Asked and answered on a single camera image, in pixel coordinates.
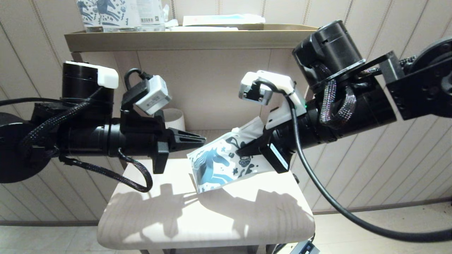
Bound white horse-print zip pouch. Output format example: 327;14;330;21
187;116;274;194

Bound white ribbed mug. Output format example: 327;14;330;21
163;108;186;132

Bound light wood shelf desk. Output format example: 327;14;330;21
72;49;329;254

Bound small knotted white packet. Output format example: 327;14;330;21
164;5;179;30

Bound blue white toothbrush packet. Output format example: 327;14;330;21
183;14;266;27

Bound barcode label water bottle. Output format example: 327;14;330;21
137;0;166;32

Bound horse-print packages on shelf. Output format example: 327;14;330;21
96;0;142;32

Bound horse label water bottle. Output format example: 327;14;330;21
77;0;103;33

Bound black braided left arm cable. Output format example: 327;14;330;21
19;86;153;193

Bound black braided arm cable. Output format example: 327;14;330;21
320;78;357;128
19;86;153;193

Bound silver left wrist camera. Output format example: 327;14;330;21
135;75;172;116

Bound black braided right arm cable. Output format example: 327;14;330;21
320;78;357;128

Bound black left camera cable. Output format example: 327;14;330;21
124;68;153;91

